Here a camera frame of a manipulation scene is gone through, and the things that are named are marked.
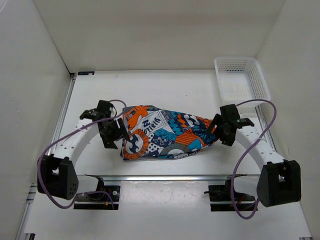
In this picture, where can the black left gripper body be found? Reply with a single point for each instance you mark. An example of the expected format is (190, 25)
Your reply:
(111, 130)

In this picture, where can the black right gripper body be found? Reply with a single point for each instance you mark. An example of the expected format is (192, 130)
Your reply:
(221, 131)

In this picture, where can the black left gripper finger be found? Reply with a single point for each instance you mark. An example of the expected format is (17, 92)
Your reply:
(122, 132)
(110, 145)

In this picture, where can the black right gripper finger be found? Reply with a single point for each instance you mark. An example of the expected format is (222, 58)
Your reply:
(215, 123)
(227, 140)

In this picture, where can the colourful patterned shorts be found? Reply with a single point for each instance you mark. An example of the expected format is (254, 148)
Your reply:
(163, 134)

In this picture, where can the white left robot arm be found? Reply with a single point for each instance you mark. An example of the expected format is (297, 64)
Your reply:
(56, 174)

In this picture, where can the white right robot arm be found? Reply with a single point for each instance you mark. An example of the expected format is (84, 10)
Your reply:
(279, 181)

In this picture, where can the white perforated plastic basket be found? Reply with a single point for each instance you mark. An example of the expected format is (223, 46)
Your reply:
(241, 79)

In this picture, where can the aluminium right frame rail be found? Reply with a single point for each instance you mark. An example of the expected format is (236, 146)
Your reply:
(263, 125)

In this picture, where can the aluminium left frame rail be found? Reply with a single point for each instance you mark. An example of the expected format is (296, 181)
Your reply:
(20, 234)

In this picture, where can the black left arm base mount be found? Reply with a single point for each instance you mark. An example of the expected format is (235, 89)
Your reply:
(100, 201)

